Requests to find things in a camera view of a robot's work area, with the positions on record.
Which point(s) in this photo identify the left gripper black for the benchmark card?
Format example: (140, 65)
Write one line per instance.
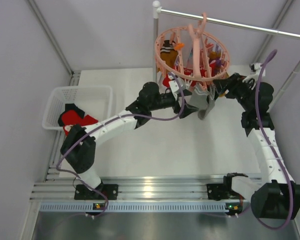
(187, 109)

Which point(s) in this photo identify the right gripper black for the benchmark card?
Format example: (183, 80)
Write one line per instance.
(232, 83)

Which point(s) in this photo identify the grey sock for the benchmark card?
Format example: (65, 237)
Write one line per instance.
(199, 97)
(202, 113)

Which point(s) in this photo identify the pink round clip hanger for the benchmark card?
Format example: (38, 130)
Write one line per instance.
(192, 63)

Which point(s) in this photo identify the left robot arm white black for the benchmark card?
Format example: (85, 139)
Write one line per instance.
(79, 147)

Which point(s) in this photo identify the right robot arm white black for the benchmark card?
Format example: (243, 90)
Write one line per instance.
(278, 197)

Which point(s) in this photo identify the mustard hanging sock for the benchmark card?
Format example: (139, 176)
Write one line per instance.
(168, 54)

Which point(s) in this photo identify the white plastic basket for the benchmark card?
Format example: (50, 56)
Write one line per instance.
(94, 100)

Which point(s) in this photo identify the silver clothes rack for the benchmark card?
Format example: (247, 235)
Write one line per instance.
(158, 10)

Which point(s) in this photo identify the red santa sock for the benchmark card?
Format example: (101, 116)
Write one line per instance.
(70, 118)

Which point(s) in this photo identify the black sock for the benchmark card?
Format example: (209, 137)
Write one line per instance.
(73, 107)

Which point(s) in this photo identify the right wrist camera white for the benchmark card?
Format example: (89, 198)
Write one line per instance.
(255, 69)

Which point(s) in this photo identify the right black mount plate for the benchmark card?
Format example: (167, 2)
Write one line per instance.
(217, 192)

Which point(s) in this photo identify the black mount plate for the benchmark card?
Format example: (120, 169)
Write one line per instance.
(217, 192)
(83, 193)

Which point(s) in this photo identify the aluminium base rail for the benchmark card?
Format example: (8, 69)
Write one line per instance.
(146, 194)

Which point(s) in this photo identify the left black mount plate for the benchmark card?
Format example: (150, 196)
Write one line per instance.
(83, 193)

